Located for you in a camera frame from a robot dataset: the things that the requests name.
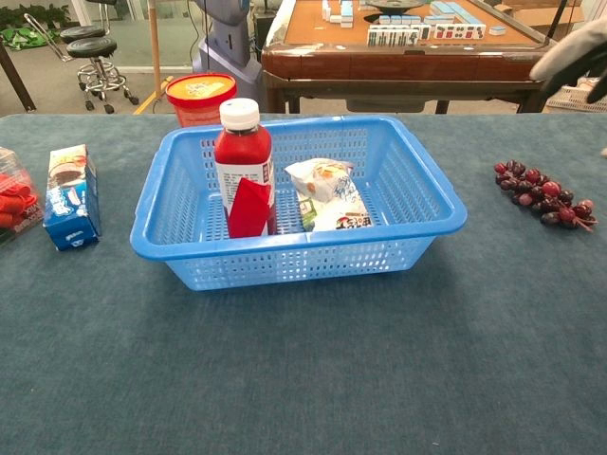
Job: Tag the blue cookie box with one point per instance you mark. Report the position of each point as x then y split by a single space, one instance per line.
71 204

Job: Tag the red tub orange lid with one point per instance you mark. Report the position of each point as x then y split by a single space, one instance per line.
199 106

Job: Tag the wooden mahjong table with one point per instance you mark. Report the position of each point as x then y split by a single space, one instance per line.
403 61

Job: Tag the grey blue machine base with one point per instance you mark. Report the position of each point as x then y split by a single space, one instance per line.
227 42

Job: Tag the dark table leg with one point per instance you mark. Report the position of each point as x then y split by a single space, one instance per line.
16 80

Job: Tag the purple grape bunch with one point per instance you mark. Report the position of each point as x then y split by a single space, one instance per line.
545 194

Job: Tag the green plants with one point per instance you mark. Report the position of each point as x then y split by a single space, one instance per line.
28 23

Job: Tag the blue plastic basket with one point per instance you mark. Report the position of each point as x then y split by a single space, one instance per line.
303 258

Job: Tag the stacked blue mahjong tiles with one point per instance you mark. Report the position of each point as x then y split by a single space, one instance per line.
337 12

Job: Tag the face-up mahjong tile row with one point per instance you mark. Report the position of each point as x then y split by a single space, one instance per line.
427 34

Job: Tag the white plastic crate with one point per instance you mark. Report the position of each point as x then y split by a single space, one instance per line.
571 99

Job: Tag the wooden pole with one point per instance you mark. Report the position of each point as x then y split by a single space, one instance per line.
154 47

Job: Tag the clear package red contents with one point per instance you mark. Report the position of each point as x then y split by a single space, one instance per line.
14 199

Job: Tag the white snack bag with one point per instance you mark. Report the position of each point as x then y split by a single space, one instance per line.
332 199

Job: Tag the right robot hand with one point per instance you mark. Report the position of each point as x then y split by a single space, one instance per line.
576 57

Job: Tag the teal table cloth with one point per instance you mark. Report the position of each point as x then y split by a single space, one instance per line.
284 379

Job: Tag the red juice bottle white cap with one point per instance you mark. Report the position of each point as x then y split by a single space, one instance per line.
244 156

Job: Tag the single blue-backed mahjong tile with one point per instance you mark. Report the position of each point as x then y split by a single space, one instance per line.
498 30

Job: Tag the black round stool chrome base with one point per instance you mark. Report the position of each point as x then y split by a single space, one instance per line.
83 32
92 47

